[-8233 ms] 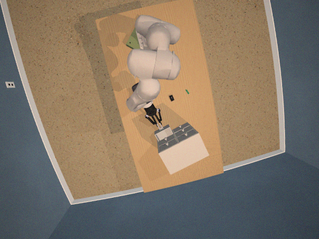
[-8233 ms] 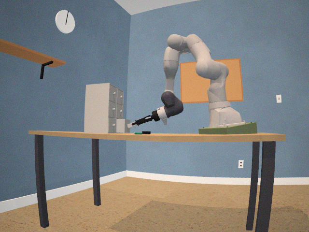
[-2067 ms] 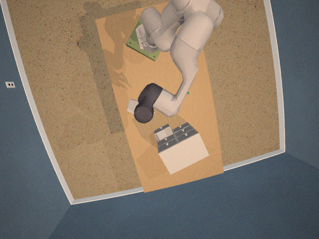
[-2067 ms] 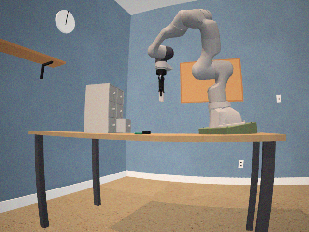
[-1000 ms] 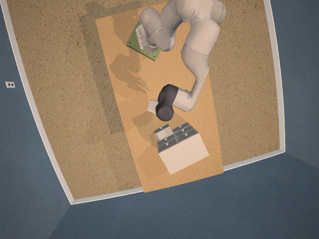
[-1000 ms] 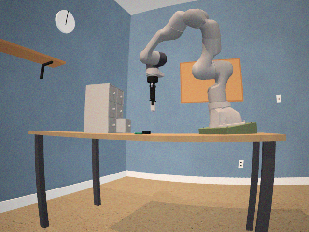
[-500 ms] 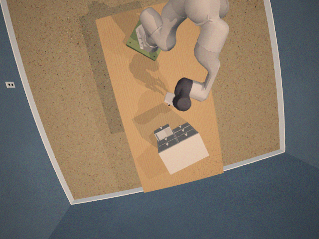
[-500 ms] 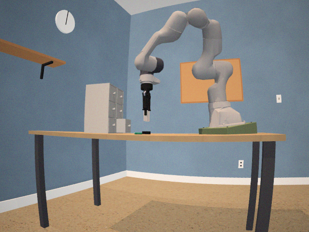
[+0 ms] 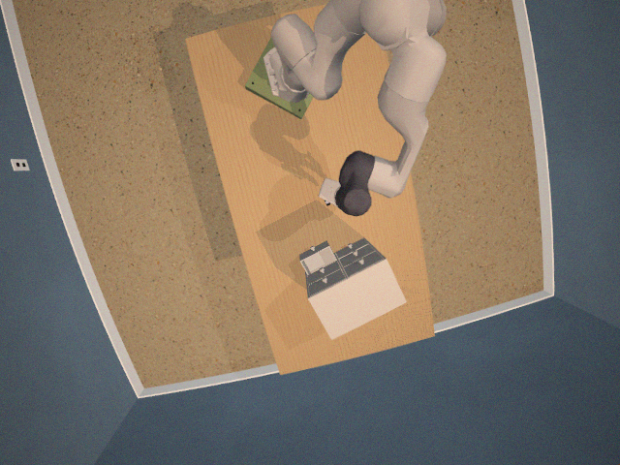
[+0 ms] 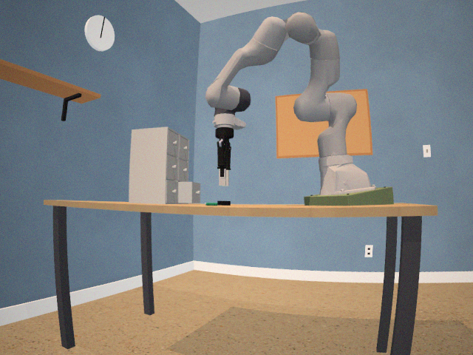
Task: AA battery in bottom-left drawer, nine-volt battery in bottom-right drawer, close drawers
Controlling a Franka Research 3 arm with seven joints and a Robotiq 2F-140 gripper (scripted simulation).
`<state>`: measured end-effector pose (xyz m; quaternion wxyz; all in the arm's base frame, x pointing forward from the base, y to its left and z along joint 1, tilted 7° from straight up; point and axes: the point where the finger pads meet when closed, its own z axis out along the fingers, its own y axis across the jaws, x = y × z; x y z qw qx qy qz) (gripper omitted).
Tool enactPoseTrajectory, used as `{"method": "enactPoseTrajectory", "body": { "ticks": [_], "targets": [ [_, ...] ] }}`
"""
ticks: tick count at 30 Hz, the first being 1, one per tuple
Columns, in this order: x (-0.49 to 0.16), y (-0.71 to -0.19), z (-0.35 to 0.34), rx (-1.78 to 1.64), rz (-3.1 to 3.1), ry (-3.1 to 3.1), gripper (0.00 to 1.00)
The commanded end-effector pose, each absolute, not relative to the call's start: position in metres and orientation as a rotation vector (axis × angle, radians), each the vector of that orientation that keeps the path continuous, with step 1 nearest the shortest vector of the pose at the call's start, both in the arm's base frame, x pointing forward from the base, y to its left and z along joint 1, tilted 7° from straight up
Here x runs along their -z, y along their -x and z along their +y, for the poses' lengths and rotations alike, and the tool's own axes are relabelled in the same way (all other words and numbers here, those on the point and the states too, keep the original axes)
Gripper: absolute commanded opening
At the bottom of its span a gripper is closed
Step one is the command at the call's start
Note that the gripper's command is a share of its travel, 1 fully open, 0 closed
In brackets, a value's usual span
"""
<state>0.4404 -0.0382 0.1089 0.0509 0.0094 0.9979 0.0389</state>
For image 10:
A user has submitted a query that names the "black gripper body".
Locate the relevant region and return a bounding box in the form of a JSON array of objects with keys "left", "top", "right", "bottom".
[{"left": 215, "top": 127, "right": 234, "bottom": 149}]

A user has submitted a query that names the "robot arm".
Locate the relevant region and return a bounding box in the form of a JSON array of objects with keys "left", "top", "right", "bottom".
[{"left": 205, "top": 12, "right": 377, "bottom": 195}]

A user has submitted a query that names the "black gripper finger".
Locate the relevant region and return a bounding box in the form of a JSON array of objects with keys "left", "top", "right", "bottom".
[
  {"left": 217, "top": 139, "right": 228, "bottom": 186},
  {"left": 226, "top": 143, "right": 231, "bottom": 186}
]

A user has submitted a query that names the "beige small chest of drawers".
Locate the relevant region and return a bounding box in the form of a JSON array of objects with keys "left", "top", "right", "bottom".
[{"left": 129, "top": 127, "right": 189, "bottom": 204}]

